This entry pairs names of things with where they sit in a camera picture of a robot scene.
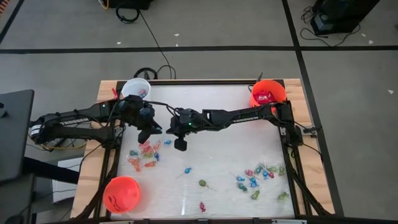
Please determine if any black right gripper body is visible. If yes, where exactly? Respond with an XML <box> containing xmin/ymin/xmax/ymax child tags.
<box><xmin>167</xmin><ymin>108</ymin><xmax>205</xmax><ymax>136</ymax></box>

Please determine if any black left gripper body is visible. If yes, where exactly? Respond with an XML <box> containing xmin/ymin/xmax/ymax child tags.
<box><xmin>119</xmin><ymin>95</ymin><xmax>155</xmax><ymax>130</ymax></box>

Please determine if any orange pumpkin face bucket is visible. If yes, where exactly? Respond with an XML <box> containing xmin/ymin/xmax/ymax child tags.
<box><xmin>102</xmin><ymin>175</ymin><xmax>142</xmax><ymax>215</ymax></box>
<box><xmin>249</xmin><ymin>79</ymin><xmax>287</xmax><ymax>108</ymax></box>

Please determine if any black floor beam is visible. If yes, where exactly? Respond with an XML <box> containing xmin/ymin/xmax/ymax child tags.
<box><xmin>23</xmin><ymin>157</ymin><xmax>80</xmax><ymax>185</ymax></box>

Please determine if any black floor equipment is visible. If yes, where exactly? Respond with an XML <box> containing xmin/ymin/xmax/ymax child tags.
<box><xmin>107</xmin><ymin>0</ymin><xmax>155</xmax><ymax>10</ymax></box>

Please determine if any dark grey side desk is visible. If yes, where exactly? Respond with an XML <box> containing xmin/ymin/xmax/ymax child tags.
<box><xmin>0</xmin><ymin>89</ymin><xmax>35</xmax><ymax>183</ymax></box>

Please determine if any black equipment case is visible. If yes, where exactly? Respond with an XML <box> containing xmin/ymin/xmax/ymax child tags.
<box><xmin>310</xmin><ymin>0</ymin><xmax>381</xmax><ymax>35</ymax></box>

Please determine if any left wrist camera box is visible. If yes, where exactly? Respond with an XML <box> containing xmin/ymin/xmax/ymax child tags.
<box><xmin>139</xmin><ymin>105</ymin><xmax>155</xmax><ymax>121</ymax></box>

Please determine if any black arched cable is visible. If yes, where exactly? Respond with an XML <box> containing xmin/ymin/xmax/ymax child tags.
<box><xmin>133</xmin><ymin>67</ymin><xmax>159</xmax><ymax>80</ymax></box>

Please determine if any yellow floor cable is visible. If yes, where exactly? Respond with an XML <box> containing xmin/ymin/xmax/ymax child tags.
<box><xmin>27</xmin><ymin>133</ymin><xmax>88</xmax><ymax>151</ymax></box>

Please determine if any black floor cable with coil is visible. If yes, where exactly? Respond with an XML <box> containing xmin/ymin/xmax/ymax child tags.
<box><xmin>114</xmin><ymin>4</ymin><xmax>177</xmax><ymax>80</ymax></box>

